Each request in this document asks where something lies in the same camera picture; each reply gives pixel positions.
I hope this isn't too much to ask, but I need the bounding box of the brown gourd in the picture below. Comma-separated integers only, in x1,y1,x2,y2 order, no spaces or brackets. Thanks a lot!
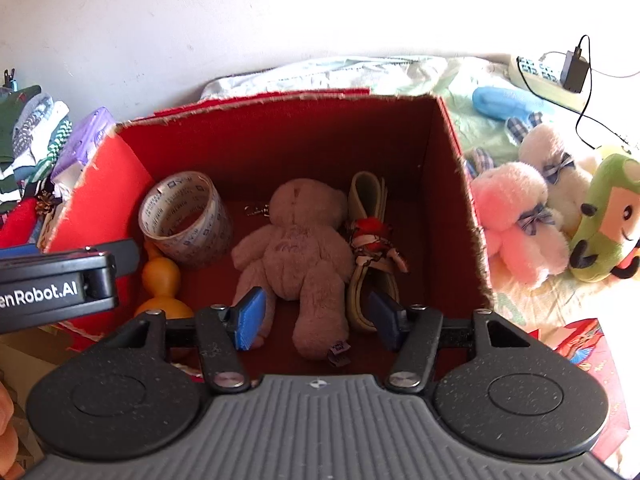
134,238,194,320

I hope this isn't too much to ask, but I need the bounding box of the beige leather strap with scarf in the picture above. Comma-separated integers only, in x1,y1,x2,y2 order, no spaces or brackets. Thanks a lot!
345,170,409,335

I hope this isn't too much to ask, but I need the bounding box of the person's hand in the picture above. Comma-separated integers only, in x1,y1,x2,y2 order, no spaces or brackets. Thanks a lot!
0,385,24,480

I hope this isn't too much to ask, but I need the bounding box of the brown teddy bear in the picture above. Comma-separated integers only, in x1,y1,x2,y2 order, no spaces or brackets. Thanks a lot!
231,179,355,360

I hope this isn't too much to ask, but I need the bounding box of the printed packing tape roll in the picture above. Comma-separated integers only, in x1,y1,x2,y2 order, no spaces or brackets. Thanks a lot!
138,171,232,266

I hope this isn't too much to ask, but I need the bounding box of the pile of folded clothes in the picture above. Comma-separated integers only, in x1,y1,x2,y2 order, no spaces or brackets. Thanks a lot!
1,70,73,249

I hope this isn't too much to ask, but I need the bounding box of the red cardboard box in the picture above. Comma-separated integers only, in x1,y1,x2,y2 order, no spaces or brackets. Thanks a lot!
41,88,497,386

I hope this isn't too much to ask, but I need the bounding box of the pink bunny plush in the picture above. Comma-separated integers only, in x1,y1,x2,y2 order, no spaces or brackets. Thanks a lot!
466,148,568,289

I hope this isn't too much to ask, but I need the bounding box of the purple plastic pack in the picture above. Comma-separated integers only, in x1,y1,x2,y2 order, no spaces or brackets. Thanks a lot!
51,107,115,200

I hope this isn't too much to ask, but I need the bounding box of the small red carton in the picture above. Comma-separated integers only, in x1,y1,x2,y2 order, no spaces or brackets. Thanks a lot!
539,318,630,462

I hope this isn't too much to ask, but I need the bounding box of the green mushroom plush toy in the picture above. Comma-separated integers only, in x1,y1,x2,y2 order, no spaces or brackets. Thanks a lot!
568,154,640,283

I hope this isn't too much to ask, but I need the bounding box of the white bunny plush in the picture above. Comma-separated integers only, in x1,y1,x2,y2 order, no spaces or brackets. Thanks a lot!
506,112,592,236

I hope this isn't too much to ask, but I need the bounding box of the blue plush toy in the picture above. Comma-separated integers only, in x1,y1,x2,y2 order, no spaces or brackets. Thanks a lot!
472,86,551,122

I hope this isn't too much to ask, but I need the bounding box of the white power strip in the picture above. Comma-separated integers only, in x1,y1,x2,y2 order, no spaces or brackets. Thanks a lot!
508,56,586,112

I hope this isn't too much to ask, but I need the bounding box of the black power adapter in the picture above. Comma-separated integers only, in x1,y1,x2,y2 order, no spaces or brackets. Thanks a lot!
560,46,590,93

